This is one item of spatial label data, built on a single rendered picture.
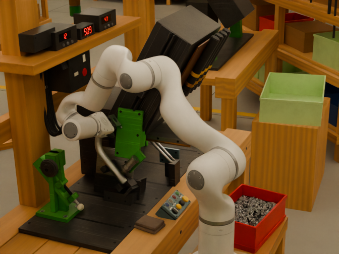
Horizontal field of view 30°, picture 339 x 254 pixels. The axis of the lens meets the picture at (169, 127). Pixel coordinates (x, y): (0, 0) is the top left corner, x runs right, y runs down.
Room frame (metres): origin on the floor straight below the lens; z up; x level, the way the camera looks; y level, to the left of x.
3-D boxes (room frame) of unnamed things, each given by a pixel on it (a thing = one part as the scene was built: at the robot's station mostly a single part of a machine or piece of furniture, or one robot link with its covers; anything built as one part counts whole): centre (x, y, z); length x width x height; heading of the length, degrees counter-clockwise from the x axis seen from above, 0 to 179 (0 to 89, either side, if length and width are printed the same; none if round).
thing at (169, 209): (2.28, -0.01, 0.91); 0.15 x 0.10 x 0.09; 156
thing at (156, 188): (2.58, 0.19, 0.89); 1.10 x 0.42 x 0.02; 156
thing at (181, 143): (2.61, 0.06, 1.11); 0.39 x 0.16 x 0.03; 66
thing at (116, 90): (2.73, 0.27, 1.07); 0.30 x 0.18 x 0.34; 156
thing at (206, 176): (1.81, -0.13, 1.24); 0.19 x 0.12 x 0.24; 140
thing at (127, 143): (2.48, 0.16, 1.17); 0.13 x 0.12 x 0.20; 156
